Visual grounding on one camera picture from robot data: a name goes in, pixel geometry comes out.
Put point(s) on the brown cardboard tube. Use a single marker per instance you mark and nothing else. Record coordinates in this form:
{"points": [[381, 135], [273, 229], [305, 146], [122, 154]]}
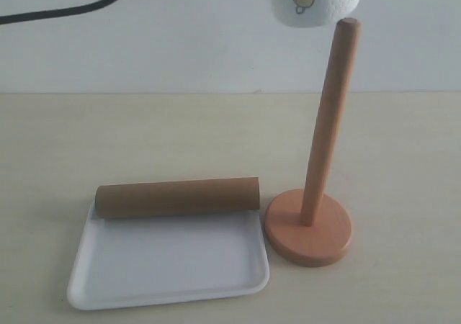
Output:
{"points": [[173, 198]]}

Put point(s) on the wooden paper towel holder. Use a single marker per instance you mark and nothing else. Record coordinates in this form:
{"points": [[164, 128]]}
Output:
{"points": [[306, 226]]}

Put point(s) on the white rectangular plastic tray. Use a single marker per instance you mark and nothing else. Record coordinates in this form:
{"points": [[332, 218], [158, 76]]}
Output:
{"points": [[163, 260]]}

